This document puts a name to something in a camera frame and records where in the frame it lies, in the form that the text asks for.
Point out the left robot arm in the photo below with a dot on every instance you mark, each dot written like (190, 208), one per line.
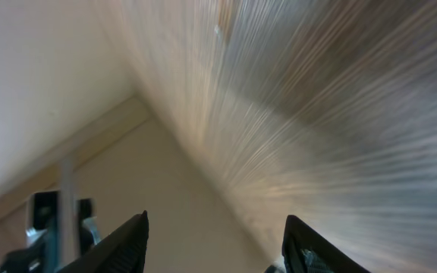
(42, 253)

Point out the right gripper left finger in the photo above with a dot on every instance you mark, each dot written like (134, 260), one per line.
(122, 251)

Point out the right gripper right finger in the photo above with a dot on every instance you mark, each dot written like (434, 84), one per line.
(305, 251)

